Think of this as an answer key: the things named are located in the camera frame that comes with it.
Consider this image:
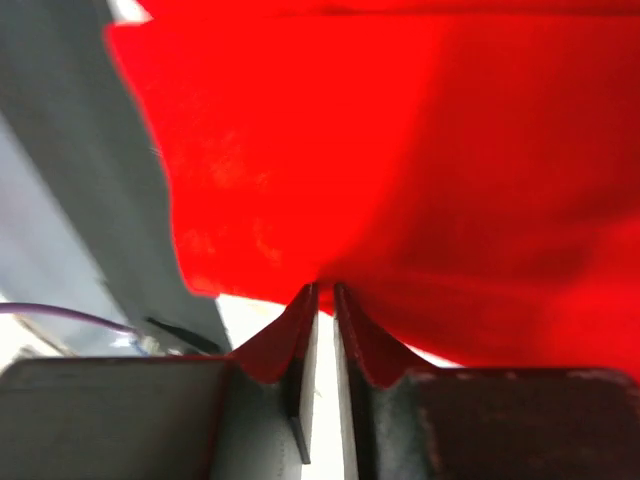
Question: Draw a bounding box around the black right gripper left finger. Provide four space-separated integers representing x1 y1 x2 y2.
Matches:
1 285 318 479

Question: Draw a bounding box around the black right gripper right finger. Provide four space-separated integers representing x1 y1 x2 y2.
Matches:
334 285 639 480

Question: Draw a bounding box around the red t shirt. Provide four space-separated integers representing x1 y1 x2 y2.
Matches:
105 1 639 375

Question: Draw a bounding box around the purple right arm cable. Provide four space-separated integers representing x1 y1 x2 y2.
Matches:
0 302 136 335

